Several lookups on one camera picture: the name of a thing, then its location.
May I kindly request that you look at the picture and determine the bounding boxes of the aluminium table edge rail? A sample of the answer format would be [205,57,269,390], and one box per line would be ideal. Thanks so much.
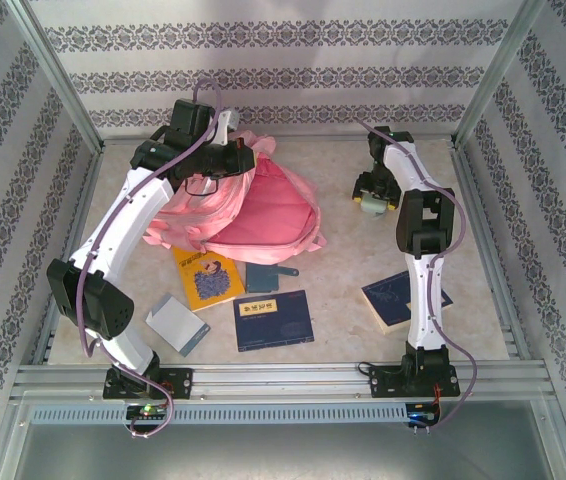
[450,142,537,361]
[30,144,107,369]
[100,133,457,146]

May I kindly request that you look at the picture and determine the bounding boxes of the grey metal base tray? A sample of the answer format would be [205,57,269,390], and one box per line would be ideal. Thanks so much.
[0,399,566,480]

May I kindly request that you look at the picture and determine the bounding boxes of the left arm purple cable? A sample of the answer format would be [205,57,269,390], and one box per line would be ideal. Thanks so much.
[75,78,223,441]

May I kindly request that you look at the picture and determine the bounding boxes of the left gripper thin black cable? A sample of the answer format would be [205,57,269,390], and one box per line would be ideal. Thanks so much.
[184,174,220,198]

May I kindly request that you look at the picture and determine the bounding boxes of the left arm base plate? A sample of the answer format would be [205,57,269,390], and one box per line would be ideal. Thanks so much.
[102,367,196,401]

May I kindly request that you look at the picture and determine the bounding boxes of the teal wallet with strap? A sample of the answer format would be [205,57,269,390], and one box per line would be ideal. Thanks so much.
[245,262,300,294]

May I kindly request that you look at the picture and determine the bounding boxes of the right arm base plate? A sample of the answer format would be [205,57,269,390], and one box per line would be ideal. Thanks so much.
[368,365,462,400]

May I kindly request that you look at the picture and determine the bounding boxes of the thin navy book yellow label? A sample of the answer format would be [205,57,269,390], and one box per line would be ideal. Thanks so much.
[232,289,316,354]

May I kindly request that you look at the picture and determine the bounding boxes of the grey grid paper notebook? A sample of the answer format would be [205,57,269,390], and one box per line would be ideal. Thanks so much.
[144,295,212,358]

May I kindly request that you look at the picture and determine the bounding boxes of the thick navy book cream pages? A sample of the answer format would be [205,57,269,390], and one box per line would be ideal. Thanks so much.
[360,271,454,337]

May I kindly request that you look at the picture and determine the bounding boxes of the aluminium frame post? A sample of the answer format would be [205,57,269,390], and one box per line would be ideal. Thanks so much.
[5,0,107,154]
[450,0,548,151]

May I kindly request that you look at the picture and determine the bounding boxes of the pink student backpack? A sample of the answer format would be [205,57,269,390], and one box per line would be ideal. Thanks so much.
[142,128,327,266]

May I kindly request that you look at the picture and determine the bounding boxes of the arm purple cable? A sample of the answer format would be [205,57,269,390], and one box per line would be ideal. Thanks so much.
[356,118,480,431]
[75,78,223,441]

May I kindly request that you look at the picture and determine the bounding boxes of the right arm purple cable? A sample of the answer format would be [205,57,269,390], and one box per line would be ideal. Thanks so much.
[356,118,480,431]

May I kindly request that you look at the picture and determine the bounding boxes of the yellow cartoon cover book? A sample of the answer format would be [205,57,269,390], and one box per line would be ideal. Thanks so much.
[171,244,245,313]

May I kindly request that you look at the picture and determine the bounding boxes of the slotted grey cable duct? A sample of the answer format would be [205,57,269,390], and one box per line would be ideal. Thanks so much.
[28,402,410,426]

